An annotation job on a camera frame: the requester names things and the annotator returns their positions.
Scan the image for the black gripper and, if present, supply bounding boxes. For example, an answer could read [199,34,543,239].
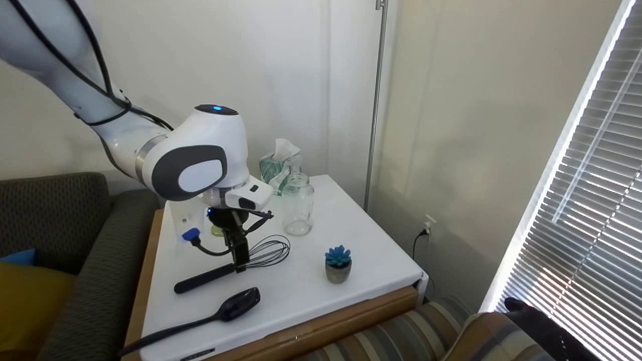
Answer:
[207,204,273,269]

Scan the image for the black wire whisk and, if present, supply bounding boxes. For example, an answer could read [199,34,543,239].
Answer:
[173,234,292,297]

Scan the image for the black plastic spoon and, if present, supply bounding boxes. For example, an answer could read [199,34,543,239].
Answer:
[118,285,263,360]

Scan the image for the clear glass jar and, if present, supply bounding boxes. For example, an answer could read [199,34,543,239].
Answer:
[282,168,316,239]

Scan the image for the white plastic table board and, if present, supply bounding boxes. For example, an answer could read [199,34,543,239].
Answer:
[138,175,430,361]

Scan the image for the small blue potted succulent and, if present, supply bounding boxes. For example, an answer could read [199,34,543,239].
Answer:
[322,243,356,285]

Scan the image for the small black strip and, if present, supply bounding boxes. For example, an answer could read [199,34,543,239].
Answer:
[178,346,217,361]

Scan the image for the wooden table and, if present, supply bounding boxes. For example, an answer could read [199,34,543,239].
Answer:
[120,206,419,361]

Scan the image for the dark grey sofa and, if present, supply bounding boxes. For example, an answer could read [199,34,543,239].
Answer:
[0,171,173,361]

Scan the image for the striped fabric sofa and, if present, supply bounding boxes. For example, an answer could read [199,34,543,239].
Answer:
[292,300,469,361]

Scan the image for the yellow cushion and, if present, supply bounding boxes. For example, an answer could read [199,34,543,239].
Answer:
[0,260,79,358]

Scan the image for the blue cushion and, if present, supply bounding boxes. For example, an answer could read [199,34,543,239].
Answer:
[0,248,39,269]

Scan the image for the striped sofa cushion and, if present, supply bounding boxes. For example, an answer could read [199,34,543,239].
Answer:
[439,310,558,361]

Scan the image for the white window blinds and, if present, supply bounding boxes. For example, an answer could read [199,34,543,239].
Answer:
[480,0,642,361]

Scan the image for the black power cable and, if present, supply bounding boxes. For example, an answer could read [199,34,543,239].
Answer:
[410,222,433,263]

